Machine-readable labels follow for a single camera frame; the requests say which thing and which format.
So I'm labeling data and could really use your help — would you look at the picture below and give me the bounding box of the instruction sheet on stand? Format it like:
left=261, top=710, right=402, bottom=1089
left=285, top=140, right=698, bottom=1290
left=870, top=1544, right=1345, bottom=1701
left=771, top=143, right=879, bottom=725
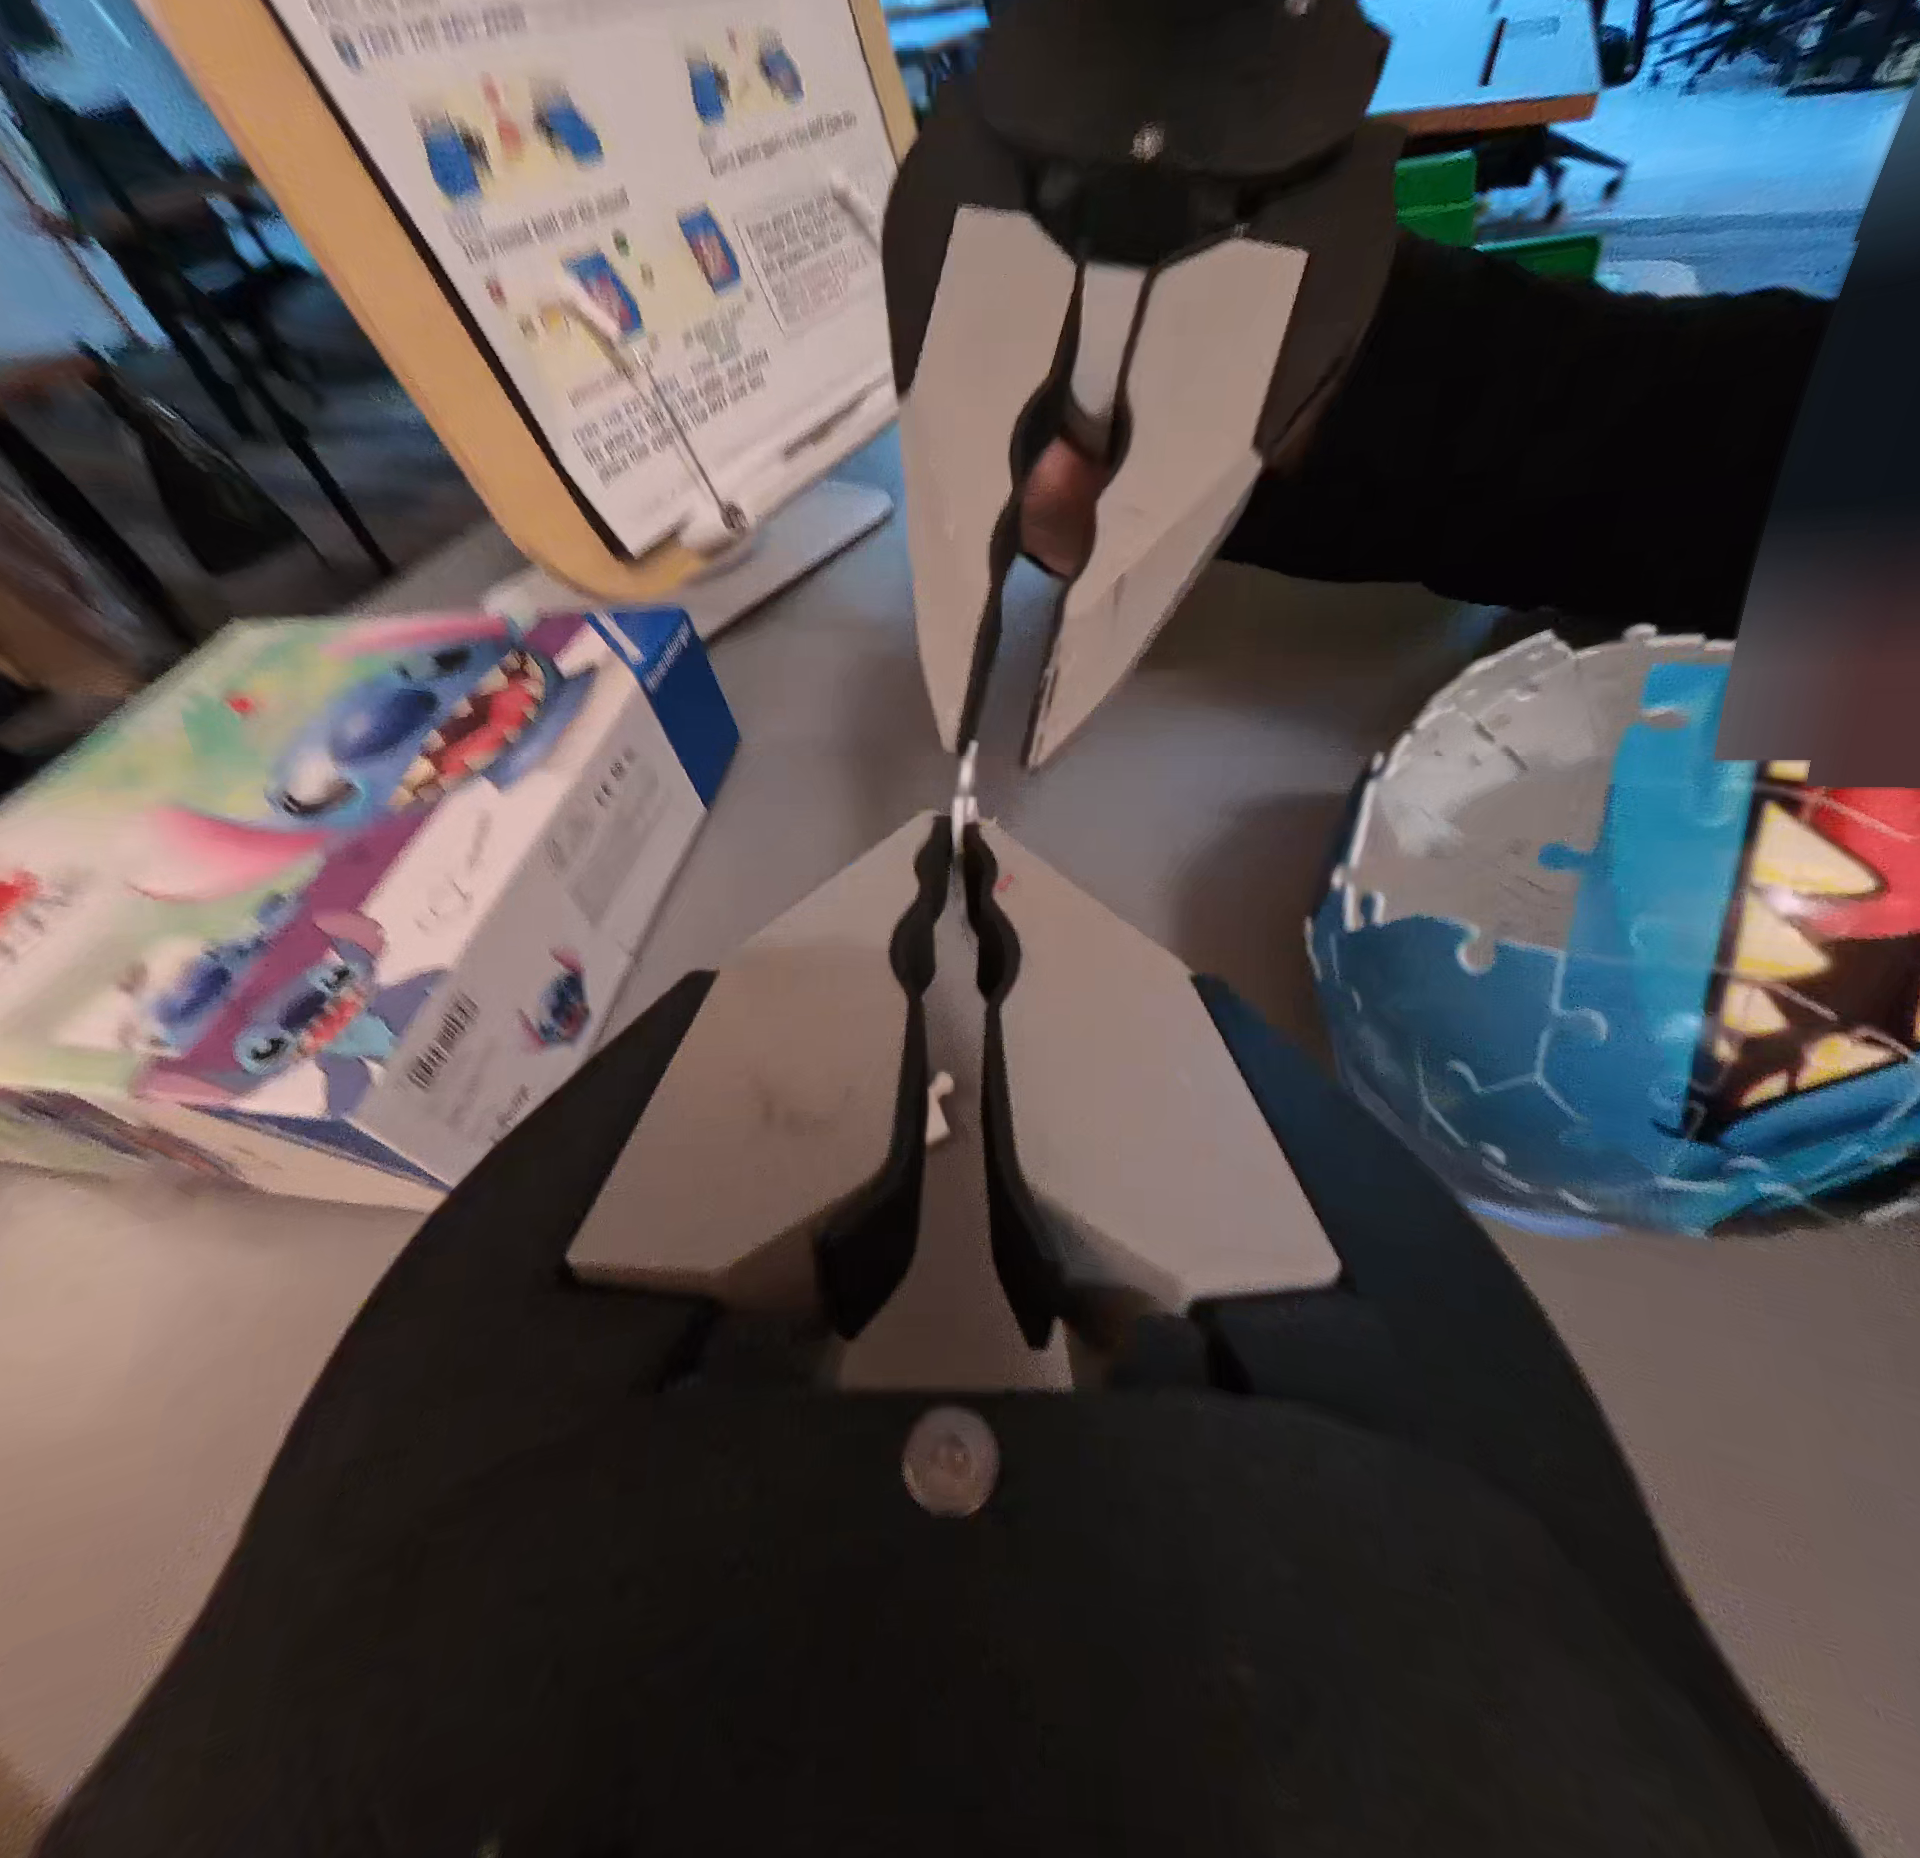
left=96, top=0, right=920, bottom=647

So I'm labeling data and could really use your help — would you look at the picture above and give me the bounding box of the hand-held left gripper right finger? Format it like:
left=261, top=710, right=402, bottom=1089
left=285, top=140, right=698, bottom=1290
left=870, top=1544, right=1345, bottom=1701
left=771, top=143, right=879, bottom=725
left=959, top=820, right=1343, bottom=1355

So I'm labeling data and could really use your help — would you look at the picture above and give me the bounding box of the cartoon printed puzzle box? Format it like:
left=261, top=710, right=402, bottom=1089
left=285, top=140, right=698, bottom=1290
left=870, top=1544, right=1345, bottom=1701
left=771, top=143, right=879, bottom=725
left=0, top=605, right=744, bottom=1213

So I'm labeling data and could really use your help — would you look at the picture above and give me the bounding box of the background desk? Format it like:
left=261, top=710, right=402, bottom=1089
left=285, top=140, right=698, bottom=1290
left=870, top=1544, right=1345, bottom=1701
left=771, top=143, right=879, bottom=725
left=1332, top=0, right=1604, bottom=139

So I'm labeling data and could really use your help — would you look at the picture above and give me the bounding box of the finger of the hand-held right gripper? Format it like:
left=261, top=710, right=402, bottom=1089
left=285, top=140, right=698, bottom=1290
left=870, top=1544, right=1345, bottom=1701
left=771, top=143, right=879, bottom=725
left=896, top=205, right=1085, bottom=760
left=1024, top=222, right=1313, bottom=772

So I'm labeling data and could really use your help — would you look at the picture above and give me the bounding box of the green crate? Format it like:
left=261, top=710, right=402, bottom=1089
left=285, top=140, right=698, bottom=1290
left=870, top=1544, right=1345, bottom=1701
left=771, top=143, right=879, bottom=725
left=1394, top=151, right=1604, bottom=289

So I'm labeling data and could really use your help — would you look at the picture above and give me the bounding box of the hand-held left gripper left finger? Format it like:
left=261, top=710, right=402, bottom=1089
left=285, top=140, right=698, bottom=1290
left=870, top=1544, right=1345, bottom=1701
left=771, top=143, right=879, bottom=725
left=564, top=814, right=957, bottom=1346

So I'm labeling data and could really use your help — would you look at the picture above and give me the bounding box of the person's right hand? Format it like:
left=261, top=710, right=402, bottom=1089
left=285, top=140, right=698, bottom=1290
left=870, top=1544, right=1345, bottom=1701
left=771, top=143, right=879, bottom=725
left=1016, top=431, right=1123, bottom=581

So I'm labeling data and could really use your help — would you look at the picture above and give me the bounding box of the blue puzzle ball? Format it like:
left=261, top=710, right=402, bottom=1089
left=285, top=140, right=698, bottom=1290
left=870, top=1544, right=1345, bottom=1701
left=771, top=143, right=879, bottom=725
left=1303, top=625, right=1920, bottom=1238

